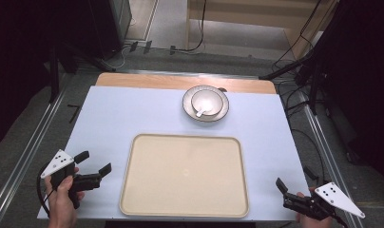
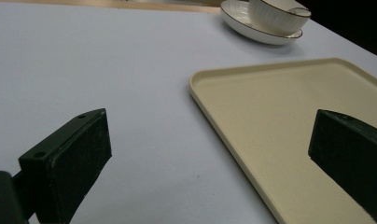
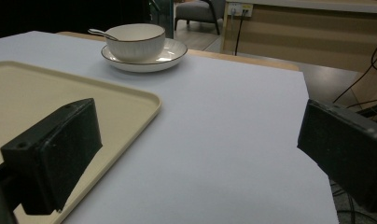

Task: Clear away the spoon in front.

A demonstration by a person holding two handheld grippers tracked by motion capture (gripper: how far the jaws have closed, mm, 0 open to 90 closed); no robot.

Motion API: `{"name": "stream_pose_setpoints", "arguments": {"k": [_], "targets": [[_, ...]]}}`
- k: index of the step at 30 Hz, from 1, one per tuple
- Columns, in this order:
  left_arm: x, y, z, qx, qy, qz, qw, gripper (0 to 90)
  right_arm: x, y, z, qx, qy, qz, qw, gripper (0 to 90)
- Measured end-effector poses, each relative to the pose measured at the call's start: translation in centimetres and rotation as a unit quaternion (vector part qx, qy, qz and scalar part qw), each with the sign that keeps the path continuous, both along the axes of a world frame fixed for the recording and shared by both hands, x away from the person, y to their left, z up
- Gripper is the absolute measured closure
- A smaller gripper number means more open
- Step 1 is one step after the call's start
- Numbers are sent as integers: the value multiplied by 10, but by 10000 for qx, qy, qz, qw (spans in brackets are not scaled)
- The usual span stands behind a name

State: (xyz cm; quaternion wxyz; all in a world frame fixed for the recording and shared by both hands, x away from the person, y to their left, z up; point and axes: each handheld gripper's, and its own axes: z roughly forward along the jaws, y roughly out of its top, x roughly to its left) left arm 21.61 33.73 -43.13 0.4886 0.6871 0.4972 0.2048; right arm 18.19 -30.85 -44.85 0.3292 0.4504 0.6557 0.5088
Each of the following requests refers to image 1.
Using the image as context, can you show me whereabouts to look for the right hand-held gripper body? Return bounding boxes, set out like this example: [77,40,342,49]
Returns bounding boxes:
[282,181,366,221]

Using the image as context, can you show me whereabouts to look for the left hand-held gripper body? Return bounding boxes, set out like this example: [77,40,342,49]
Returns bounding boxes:
[40,149,103,210]

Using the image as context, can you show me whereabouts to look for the person's right hand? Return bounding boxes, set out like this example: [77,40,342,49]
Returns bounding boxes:
[295,186,335,228]

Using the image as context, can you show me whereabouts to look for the person's left hand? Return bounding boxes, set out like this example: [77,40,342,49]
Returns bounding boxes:
[44,167,86,228]

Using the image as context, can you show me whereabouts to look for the pale blue table mat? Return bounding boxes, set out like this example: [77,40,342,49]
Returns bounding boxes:
[36,85,311,222]

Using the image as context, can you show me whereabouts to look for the beige plastic tray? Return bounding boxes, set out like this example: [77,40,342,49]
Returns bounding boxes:
[118,133,250,219]

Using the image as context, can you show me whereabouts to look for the black metal stand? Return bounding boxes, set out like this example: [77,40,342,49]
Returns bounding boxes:
[48,41,117,104]
[259,0,350,116]

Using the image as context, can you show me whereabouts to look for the white plate with dark rim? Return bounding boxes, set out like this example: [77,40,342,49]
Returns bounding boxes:
[182,84,230,124]

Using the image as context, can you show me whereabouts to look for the white ceramic spoon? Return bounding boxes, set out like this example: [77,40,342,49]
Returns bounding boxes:
[195,101,214,118]

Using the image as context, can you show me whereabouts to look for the white ceramic bowl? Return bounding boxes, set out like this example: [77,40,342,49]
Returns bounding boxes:
[190,88,225,118]

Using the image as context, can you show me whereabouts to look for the black cabinet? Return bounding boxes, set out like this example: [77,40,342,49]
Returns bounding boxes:
[55,0,133,60]

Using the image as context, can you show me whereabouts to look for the light wooden furniture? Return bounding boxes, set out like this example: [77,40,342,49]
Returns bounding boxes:
[185,0,340,60]

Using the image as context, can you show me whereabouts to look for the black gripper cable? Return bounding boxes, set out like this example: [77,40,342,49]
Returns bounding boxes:
[36,163,56,219]

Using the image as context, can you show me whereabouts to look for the aluminium floor rail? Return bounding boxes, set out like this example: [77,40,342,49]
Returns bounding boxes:
[298,91,359,228]
[0,73,74,228]

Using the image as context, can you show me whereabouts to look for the bundle of black cables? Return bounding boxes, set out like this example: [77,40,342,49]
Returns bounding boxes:
[271,56,327,188]

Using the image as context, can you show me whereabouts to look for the black floor cable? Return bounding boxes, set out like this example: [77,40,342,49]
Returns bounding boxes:
[169,0,208,55]

